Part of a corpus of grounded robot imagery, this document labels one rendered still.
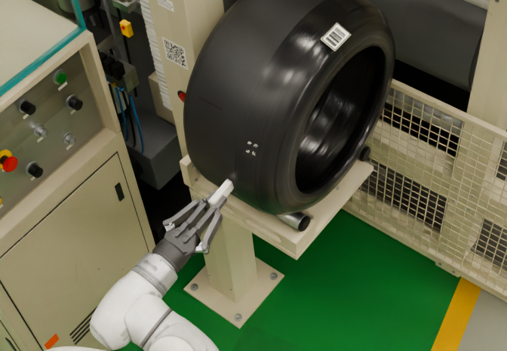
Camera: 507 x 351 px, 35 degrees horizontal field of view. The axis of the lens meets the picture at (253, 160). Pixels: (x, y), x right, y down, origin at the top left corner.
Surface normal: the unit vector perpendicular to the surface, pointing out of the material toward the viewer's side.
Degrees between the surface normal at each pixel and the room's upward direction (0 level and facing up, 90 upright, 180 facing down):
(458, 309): 0
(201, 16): 90
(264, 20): 12
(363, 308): 0
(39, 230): 90
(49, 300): 90
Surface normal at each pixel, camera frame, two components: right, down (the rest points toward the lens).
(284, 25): -0.17, -0.51
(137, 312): 0.20, -0.27
